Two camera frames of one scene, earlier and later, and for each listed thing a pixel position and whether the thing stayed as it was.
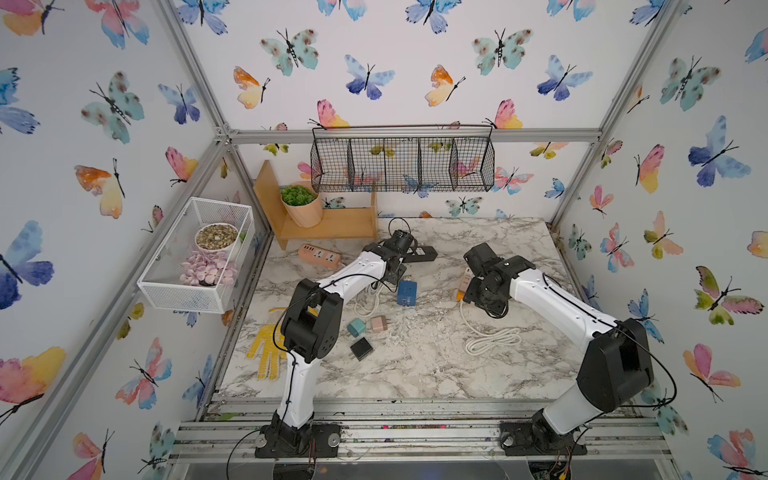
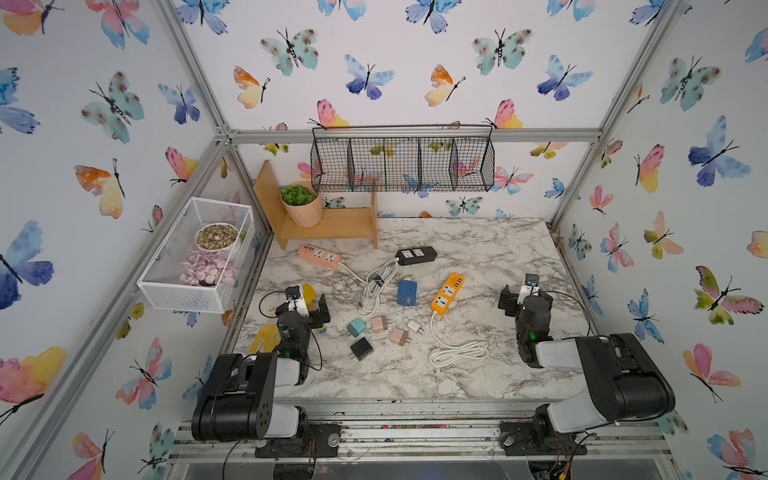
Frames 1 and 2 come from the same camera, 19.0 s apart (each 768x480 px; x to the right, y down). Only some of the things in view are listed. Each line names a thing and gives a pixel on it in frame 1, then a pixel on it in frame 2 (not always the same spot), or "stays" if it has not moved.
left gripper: x=400 y=270 to x=313 y=316
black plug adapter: x=361 y=348 stays
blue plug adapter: x=407 y=294 stays
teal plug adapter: x=356 y=327 stays
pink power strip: x=320 y=255 stays
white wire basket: x=200 y=259 stays
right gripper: x=492 y=309 to x=511 y=300
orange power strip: x=465 y=284 to x=445 y=296
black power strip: x=420 y=254 stays
